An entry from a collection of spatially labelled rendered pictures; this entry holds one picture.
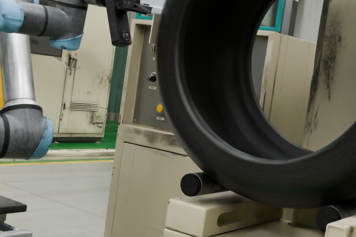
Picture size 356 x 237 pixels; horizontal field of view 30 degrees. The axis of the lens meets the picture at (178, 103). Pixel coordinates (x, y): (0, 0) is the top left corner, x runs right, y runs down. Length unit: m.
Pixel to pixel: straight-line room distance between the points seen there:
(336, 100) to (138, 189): 0.95
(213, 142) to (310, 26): 10.33
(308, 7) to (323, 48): 10.04
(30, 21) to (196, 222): 0.61
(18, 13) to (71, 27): 0.14
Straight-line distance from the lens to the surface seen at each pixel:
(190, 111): 1.25
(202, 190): 1.28
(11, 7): 1.54
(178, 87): 1.27
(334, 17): 1.56
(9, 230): 1.72
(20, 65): 1.85
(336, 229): 0.62
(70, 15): 1.60
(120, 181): 2.32
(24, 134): 1.76
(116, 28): 1.50
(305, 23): 11.57
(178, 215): 1.30
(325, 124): 1.55
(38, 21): 1.56
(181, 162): 2.17
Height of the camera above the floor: 1.12
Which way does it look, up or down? 3 degrees down
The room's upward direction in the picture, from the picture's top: 8 degrees clockwise
